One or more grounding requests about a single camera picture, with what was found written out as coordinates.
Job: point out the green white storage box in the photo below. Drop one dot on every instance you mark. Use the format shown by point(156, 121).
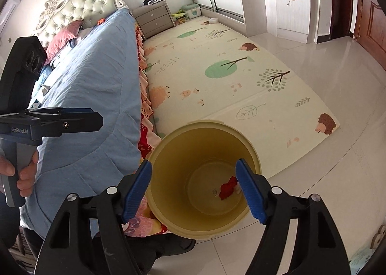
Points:
point(192, 10)

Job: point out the brown wooden door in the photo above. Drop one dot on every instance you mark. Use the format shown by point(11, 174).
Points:
point(364, 21)

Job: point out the red cloth piece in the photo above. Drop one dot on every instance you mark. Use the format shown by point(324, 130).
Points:
point(228, 188)

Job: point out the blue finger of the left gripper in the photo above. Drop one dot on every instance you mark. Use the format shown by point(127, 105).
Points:
point(54, 122)

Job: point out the blue bed sheet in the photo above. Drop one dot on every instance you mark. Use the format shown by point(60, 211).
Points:
point(101, 73)

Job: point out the white tissue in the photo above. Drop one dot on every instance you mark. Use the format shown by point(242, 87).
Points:
point(237, 191)

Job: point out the white air conditioner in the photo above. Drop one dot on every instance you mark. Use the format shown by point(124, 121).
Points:
point(7, 12)

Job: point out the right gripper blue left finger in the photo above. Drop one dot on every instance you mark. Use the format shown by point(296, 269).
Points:
point(133, 188)

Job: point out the person's left hand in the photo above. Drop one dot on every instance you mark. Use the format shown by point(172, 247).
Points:
point(27, 175)

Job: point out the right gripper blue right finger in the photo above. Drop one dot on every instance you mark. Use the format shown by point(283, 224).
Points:
point(254, 188)

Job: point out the small orange object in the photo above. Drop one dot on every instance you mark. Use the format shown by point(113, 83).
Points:
point(101, 21)

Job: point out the yellow trash bin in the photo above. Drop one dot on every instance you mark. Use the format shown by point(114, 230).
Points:
point(187, 165)

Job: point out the cartoon floor play mat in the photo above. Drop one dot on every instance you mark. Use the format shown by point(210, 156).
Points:
point(201, 71)

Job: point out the right pink pillow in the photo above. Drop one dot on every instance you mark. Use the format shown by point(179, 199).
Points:
point(62, 38)

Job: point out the green tufted headboard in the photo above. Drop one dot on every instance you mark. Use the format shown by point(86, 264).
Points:
point(57, 14)

